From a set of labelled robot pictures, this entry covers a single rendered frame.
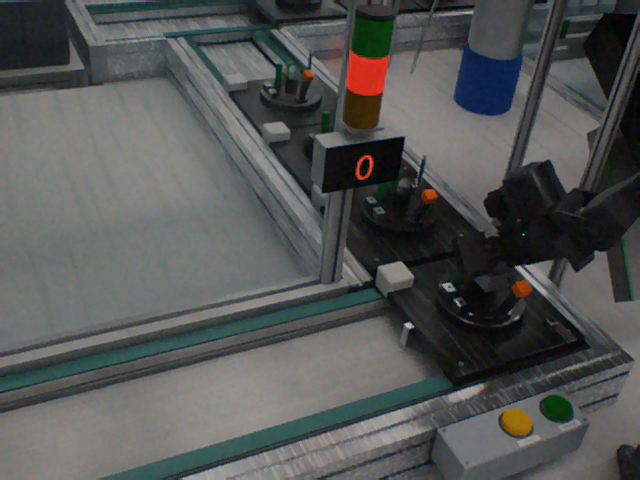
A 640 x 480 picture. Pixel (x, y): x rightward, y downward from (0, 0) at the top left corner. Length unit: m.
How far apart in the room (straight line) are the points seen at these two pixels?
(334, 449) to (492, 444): 0.21
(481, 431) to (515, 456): 0.05
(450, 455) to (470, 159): 0.96
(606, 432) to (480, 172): 0.76
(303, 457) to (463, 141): 1.12
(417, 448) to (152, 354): 0.39
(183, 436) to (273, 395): 0.14
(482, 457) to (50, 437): 0.56
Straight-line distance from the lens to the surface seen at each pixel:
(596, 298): 1.51
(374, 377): 1.14
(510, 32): 2.00
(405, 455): 1.05
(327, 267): 1.20
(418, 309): 1.19
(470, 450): 1.03
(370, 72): 0.99
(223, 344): 1.15
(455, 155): 1.85
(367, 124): 1.02
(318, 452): 0.99
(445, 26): 2.45
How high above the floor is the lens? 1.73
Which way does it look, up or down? 36 degrees down
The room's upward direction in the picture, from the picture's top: 7 degrees clockwise
